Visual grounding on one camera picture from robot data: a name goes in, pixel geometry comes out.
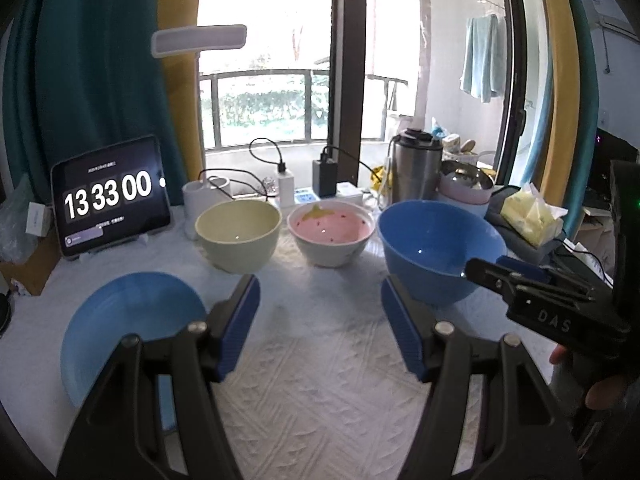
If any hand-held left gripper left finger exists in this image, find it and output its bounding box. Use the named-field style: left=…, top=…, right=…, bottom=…
left=56, top=274, right=262, bottom=480

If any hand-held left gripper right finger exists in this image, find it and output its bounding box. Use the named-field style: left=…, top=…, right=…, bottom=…
left=381, top=274, right=586, bottom=480

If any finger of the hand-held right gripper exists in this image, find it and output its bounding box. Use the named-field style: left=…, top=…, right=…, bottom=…
left=465, top=258, right=593, bottom=306
left=495, top=255, right=601, bottom=291

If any large blue bowl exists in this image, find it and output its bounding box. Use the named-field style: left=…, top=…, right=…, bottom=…
left=377, top=200, right=508, bottom=307

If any cream bowl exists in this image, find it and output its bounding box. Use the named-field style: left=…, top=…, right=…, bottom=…
left=194, top=199, right=283, bottom=275

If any blue plate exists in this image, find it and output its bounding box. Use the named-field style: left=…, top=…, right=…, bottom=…
left=60, top=271, right=208, bottom=436

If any white bowl pink inside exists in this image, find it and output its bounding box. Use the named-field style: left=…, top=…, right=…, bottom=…
left=286, top=200, right=377, bottom=268

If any person's right hand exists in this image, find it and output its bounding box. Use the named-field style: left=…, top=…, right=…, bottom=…
left=549, top=344, right=636, bottom=413

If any yellow tissue pack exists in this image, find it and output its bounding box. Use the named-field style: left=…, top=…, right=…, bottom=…
left=500, top=183, right=568, bottom=248

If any dark grey pouch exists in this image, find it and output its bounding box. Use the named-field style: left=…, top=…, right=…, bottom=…
left=485, top=185, right=571, bottom=263

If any white textured tablecloth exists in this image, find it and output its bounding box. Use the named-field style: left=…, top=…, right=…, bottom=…
left=0, top=195, right=616, bottom=480

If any pale pink bowl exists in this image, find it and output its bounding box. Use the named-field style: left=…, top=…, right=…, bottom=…
left=439, top=175, right=493, bottom=206

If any clear tablet stand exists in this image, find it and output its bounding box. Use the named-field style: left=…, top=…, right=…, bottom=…
left=62, top=227, right=173, bottom=263

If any stainless steel tumbler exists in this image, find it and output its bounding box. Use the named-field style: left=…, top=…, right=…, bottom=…
left=389, top=129, right=443, bottom=206

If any black electronic device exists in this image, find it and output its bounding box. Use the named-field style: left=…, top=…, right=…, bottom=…
left=590, top=127, right=640, bottom=196

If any white power strip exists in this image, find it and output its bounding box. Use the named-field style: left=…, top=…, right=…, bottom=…
left=275, top=185, right=366, bottom=208

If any white charger plug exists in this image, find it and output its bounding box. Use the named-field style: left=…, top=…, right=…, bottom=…
left=276, top=170, right=296, bottom=208

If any yellow plastic bag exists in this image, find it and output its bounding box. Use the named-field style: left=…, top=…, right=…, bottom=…
left=370, top=162, right=393, bottom=193

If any tablet showing clock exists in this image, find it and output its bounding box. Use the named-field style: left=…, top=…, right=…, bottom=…
left=50, top=134, right=172, bottom=260

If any yellow curtain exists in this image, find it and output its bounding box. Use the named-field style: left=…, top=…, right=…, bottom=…
left=535, top=0, right=586, bottom=231
left=157, top=0, right=206, bottom=183

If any light blue hanging towel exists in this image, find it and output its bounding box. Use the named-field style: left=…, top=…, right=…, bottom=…
left=460, top=12, right=507, bottom=103

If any cardboard box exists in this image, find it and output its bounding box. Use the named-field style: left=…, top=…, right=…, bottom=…
left=0, top=240, right=66, bottom=296

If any balcony railing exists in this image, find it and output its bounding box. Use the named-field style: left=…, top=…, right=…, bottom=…
left=199, top=69, right=406, bottom=153

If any clear plastic bag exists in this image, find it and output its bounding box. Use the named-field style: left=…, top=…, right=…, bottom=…
left=0, top=172, right=53, bottom=266

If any white air conditioner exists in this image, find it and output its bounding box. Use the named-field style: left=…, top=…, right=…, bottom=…
left=590, top=0, right=636, bottom=36

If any white desk lamp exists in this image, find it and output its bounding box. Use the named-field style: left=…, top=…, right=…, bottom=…
left=151, top=24, right=249, bottom=241

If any black lamp cable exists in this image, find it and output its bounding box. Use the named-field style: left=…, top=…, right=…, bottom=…
left=199, top=169, right=271, bottom=196

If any black adapter cable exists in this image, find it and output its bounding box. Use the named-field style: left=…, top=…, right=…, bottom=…
left=320, top=145, right=396, bottom=196

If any black charger cable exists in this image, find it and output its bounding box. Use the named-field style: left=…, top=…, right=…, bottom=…
left=249, top=138, right=288, bottom=173

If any dark sliding door frame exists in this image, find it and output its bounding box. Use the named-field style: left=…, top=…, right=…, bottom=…
left=327, top=0, right=533, bottom=201

